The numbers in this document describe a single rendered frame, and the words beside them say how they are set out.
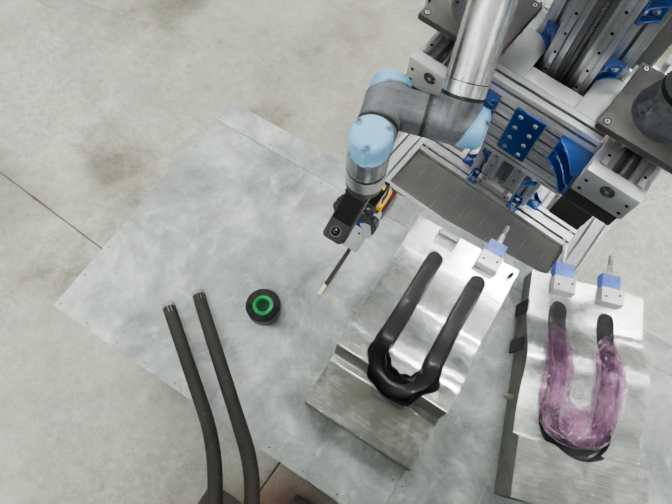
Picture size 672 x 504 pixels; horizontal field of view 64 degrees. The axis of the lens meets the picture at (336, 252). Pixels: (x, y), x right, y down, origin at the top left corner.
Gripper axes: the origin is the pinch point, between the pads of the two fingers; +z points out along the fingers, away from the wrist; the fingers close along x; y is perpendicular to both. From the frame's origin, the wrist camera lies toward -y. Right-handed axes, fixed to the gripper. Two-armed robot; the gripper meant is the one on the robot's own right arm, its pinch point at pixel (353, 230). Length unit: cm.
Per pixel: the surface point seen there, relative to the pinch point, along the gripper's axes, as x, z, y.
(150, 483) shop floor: 27, 95, -82
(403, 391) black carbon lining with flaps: -26.9, 7.8, -22.9
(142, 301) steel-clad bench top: 35, 15, -37
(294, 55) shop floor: 89, 95, 101
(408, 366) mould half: -24.9, 1.5, -19.1
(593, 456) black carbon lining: -66, 8, -13
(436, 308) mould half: -24.1, 6.7, -3.5
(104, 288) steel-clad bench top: 45, 15, -39
